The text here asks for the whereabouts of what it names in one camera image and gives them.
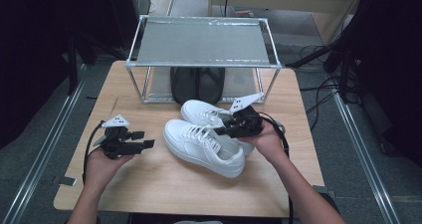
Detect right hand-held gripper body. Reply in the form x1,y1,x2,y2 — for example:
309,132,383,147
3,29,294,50
228,92,266,139

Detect black tripod stand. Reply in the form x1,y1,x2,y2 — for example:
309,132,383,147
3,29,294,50
285,34,356,104

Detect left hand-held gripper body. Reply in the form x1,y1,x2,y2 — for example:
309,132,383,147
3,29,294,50
94,114,137,160

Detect person's right hand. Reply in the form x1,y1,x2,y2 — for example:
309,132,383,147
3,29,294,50
238,118,290,167

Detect dark curtain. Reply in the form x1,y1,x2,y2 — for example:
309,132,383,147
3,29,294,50
0,0,140,150
331,0,422,167

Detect person's left hand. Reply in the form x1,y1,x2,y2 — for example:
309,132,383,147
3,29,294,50
84,147,135,193

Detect metal floor rail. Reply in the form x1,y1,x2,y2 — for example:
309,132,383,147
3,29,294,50
0,68,88,224
332,93,402,224

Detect black floor cables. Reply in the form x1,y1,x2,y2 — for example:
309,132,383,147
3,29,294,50
298,44,346,132

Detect white sneaker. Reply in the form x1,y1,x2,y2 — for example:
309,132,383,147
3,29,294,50
162,118,247,179
180,99,257,156

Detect metal shoe rack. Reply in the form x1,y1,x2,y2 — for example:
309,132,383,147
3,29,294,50
125,14,283,105

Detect black slipper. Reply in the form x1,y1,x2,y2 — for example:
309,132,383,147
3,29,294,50
198,67,226,106
169,67,200,107

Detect grey tape piece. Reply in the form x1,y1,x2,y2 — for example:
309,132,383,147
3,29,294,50
52,175,78,187
313,184,336,198

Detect small red object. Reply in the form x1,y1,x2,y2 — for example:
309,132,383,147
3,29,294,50
234,8,255,18

